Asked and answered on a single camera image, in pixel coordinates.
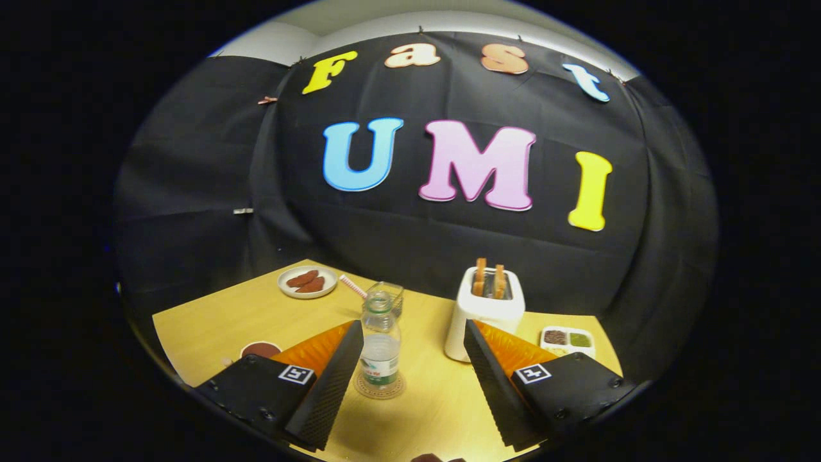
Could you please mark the wooden table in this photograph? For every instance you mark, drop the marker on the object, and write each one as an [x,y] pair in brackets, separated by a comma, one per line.
[211,321]

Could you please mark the white toaster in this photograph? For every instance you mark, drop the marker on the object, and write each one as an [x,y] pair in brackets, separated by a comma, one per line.
[481,321]

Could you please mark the white round plate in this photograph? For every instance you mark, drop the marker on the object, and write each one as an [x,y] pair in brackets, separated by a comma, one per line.
[287,292]

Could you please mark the toast slice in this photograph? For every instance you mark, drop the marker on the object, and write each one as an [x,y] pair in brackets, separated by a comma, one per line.
[499,282]
[478,279]

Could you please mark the clear plastic juice bottle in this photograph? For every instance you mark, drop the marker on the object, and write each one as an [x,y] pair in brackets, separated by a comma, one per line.
[380,359]

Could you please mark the brown sausage piece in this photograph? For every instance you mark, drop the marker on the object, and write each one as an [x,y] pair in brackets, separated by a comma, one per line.
[300,278]
[313,287]

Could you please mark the pink striped straw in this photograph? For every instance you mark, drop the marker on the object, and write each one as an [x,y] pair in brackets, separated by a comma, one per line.
[351,286]

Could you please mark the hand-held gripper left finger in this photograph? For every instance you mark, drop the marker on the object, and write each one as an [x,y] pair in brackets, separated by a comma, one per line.
[324,391]

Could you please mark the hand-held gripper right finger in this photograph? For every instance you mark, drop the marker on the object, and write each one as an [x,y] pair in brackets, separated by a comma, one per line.
[490,385]

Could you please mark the white condiment tray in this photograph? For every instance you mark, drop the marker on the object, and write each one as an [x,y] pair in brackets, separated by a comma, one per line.
[567,340]

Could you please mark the round cork coaster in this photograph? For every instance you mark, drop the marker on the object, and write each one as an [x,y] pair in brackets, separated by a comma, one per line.
[397,390]

